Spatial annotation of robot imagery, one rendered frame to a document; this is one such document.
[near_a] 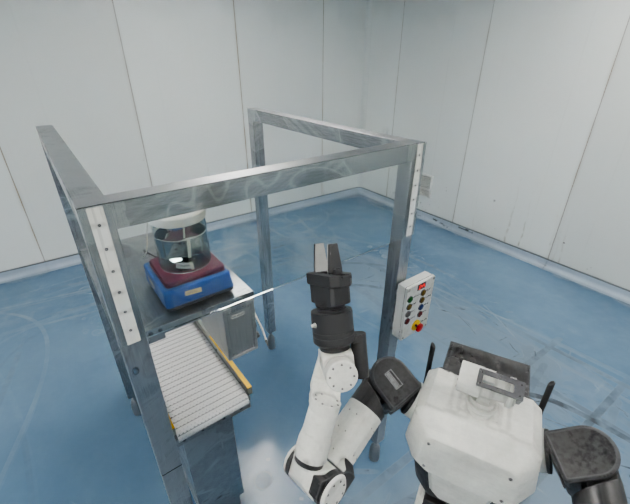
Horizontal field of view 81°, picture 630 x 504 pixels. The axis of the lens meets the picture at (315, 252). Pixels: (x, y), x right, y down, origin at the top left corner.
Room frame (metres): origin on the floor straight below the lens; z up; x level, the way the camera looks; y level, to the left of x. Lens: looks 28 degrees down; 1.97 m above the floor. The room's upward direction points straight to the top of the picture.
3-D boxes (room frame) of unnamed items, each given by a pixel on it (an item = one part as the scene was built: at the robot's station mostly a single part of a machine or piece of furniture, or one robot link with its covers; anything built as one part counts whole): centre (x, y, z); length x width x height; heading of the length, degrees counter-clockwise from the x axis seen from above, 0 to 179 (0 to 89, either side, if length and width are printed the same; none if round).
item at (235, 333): (0.99, 0.29, 1.22); 0.22 x 0.11 x 0.20; 37
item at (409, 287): (1.26, -0.41, 1.05); 0.17 x 0.06 x 0.26; 127
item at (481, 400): (0.56, -0.36, 1.35); 0.10 x 0.07 x 0.09; 62
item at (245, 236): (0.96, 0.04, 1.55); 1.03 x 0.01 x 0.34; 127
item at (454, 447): (0.61, -0.39, 1.15); 0.34 x 0.30 x 0.36; 62
